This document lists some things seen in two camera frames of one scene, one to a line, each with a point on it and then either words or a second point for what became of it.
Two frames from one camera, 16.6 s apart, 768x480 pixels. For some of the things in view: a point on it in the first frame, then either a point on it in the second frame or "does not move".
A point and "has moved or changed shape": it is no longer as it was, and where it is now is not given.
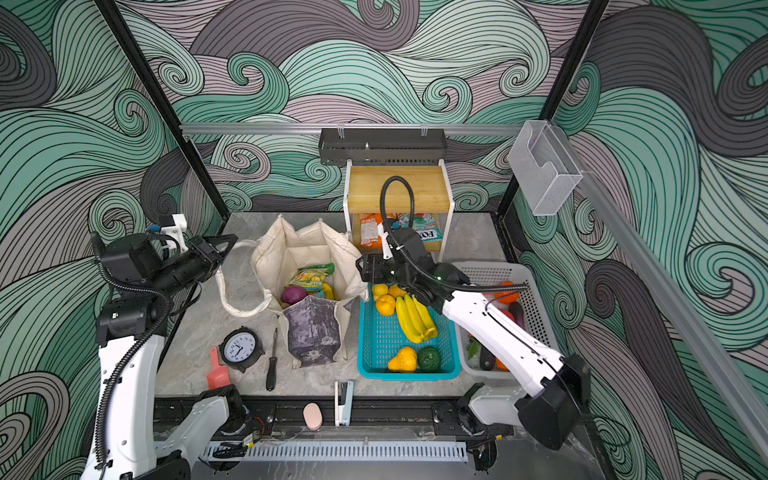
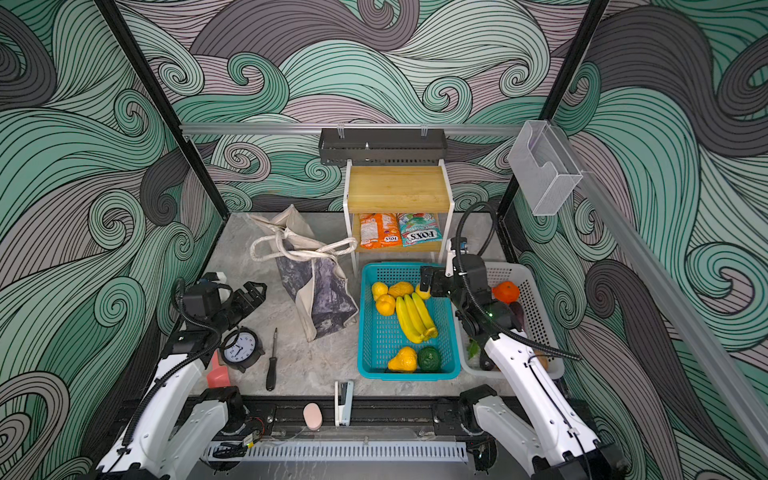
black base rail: x=369 y=417 does not move
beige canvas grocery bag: x=311 y=276 has moved or changed shape
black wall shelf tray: x=382 y=146 does not move
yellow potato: x=396 y=291 does not move
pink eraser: x=313 y=416 does not move
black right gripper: x=375 y=262 -> x=442 y=278
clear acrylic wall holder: x=543 y=171 does not move
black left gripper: x=203 y=249 -> x=251 y=293
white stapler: x=343 y=401 does not move
